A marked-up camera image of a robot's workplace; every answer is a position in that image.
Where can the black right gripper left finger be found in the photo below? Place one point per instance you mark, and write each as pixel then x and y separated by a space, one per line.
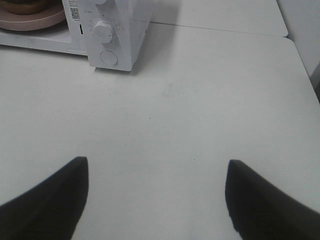
pixel 52 209

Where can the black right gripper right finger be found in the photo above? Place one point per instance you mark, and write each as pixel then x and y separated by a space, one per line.
pixel 260 211

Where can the round white door button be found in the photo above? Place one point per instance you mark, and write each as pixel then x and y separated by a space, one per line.
pixel 109 58

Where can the pink round plate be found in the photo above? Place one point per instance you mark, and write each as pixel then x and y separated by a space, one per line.
pixel 52 15

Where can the burger with lettuce and tomato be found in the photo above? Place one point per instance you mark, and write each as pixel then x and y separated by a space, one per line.
pixel 24 7

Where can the lower white microwave knob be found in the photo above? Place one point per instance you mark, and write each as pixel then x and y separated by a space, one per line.
pixel 104 31

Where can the white microwave knob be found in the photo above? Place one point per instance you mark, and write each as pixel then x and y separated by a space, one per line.
pixel 99 2
pixel 104 31

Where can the white microwave oven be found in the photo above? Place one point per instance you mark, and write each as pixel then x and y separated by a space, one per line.
pixel 130 19

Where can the upper white microwave knob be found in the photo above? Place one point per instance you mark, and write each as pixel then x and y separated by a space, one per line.
pixel 99 2

